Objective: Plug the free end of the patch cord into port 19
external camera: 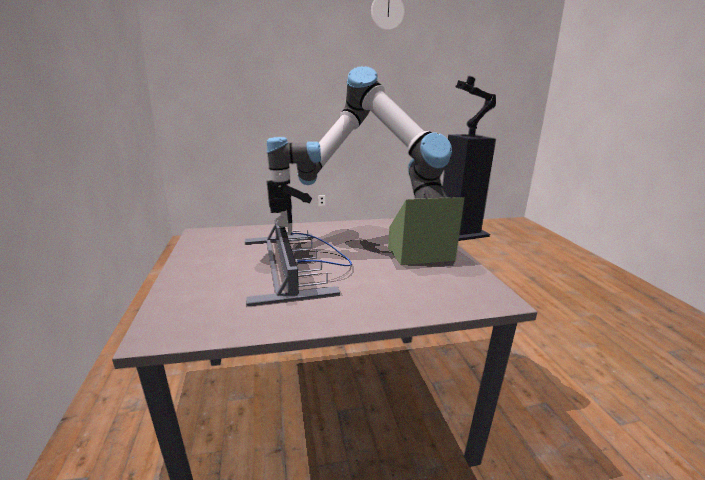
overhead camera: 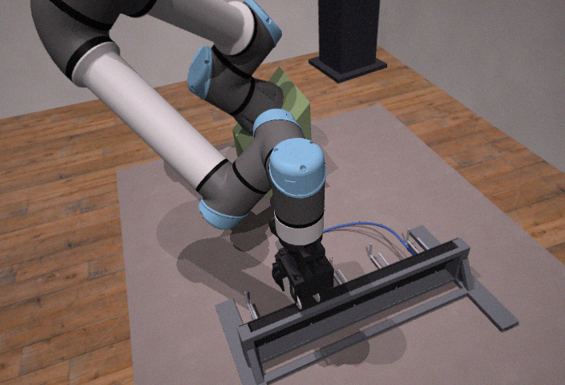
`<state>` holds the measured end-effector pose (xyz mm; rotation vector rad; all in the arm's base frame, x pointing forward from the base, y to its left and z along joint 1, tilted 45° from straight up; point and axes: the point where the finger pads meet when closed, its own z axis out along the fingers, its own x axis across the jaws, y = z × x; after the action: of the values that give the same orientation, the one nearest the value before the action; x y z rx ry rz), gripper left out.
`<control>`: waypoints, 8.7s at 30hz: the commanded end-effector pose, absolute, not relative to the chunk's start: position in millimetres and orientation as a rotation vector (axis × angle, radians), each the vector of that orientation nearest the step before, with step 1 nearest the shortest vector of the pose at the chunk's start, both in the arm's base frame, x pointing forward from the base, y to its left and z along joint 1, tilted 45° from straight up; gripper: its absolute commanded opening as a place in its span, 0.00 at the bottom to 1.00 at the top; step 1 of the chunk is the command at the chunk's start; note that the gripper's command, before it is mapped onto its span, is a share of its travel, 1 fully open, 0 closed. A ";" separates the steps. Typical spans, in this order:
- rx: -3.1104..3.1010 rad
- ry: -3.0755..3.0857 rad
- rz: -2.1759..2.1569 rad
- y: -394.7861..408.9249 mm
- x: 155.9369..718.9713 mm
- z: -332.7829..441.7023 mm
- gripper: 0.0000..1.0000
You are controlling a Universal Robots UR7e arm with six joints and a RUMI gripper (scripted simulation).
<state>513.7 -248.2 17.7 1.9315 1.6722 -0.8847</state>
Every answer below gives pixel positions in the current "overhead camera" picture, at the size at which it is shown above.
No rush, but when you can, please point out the blue network cable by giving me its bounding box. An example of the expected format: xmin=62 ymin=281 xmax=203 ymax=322
xmin=323 ymin=222 xmax=413 ymax=252

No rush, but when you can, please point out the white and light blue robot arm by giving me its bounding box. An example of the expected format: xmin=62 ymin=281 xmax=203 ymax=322
xmin=30 ymin=0 xmax=326 ymax=245

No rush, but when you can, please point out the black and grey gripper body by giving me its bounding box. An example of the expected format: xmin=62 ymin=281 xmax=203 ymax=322
xmin=275 ymin=233 xmax=334 ymax=303

